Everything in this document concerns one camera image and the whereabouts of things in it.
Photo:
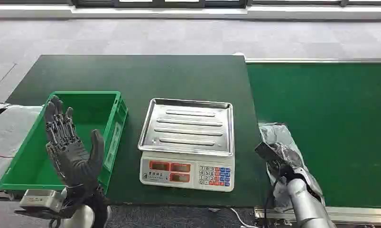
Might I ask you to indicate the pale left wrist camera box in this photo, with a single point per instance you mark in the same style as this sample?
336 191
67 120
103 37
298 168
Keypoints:
41 199

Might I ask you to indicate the green conveyor belt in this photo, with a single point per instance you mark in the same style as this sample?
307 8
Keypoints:
328 132

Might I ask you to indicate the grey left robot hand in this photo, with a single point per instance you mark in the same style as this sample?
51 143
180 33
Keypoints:
71 159

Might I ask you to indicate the green plastic crate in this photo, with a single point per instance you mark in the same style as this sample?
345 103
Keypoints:
36 163

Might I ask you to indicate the white plastic parcel bag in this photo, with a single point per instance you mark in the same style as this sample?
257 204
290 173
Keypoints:
11 135

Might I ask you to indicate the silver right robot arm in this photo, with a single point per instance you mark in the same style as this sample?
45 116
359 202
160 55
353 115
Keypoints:
306 204

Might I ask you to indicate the steel scale tray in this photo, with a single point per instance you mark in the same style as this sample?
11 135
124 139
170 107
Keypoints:
187 127

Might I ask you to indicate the white electronic scale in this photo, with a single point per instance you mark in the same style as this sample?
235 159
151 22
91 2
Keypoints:
187 171

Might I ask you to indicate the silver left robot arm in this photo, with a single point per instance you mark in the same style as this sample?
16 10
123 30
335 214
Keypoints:
80 217

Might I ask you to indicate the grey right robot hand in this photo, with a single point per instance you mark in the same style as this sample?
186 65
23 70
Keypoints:
283 159

